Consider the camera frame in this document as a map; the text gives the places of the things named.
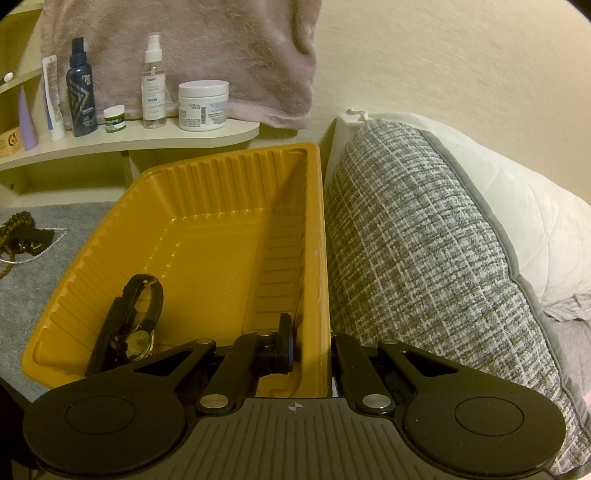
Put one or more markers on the white and blue tube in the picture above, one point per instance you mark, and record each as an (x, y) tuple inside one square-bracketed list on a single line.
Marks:
[(53, 101)]

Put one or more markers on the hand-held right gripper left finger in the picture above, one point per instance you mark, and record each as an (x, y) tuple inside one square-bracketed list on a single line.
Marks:
[(280, 344)]

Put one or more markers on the yellow plastic tray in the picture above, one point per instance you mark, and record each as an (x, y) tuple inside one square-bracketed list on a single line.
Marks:
[(194, 240)]

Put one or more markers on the white pillow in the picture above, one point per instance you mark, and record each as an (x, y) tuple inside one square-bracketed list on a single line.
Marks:
[(531, 194)]

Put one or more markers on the clear spray bottle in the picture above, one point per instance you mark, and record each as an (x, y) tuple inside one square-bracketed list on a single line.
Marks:
[(153, 92)]

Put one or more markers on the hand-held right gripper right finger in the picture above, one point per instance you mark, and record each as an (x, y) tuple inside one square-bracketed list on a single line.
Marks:
[(344, 355)]

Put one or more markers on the pale pink cloth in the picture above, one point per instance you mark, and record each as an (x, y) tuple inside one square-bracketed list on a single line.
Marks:
[(575, 350)]

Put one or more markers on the white cream jar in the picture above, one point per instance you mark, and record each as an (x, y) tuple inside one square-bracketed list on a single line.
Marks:
[(203, 108)]

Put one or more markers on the pink towel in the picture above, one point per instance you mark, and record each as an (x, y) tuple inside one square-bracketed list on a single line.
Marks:
[(221, 46)]

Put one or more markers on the small cardboard box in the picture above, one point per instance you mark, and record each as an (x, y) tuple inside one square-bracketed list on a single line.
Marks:
[(10, 144)]

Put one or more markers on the grey tweed cushion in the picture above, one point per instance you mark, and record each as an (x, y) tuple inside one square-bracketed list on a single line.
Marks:
[(438, 240)]

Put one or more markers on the dark blue spray bottle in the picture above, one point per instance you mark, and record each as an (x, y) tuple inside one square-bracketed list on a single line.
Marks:
[(81, 92)]

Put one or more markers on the purple tube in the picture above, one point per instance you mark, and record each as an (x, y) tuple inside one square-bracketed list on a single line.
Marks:
[(27, 124)]

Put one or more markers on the small green label jar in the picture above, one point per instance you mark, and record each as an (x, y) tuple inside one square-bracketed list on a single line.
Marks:
[(114, 121)]

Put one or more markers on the white shelf unit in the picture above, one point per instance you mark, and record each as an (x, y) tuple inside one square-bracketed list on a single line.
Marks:
[(138, 143)]

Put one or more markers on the grey fluffy mat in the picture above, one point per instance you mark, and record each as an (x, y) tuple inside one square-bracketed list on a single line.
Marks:
[(46, 286)]

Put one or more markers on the black wristwatch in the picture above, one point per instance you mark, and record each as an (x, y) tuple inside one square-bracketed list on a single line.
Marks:
[(138, 344)]

